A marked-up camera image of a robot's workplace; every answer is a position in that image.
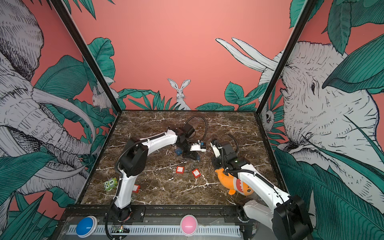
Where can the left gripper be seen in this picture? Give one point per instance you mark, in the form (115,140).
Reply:
(191,153)

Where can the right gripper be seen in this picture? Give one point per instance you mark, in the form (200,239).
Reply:
(216,165)

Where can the blue padlock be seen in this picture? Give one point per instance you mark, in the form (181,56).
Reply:
(178,151)

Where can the red padlock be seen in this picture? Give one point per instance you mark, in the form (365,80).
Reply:
(180,170)
(136,188)
(196,173)

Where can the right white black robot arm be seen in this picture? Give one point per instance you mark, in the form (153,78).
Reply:
(284,214)

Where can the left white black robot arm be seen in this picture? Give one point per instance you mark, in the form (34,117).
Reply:
(133,161)

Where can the orange shark plush toy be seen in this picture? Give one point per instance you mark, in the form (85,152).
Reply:
(233,184)

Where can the pink push button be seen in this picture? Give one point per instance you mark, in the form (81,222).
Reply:
(189,225)

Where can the green number block toy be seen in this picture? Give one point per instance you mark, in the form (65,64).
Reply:
(110,184)

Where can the white vented strip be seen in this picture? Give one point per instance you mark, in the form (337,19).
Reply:
(151,230)

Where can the blue push button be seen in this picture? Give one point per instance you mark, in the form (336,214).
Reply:
(86,227)

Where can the black front mounting rail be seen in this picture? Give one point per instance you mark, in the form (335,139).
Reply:
(136,213)

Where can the right black frame post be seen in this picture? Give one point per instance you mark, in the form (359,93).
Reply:
(304,16)

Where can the black frame post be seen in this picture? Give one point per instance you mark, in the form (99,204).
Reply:
(304,16)
(64,15)

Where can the left black frame post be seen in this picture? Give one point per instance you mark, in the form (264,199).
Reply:
(64,15)

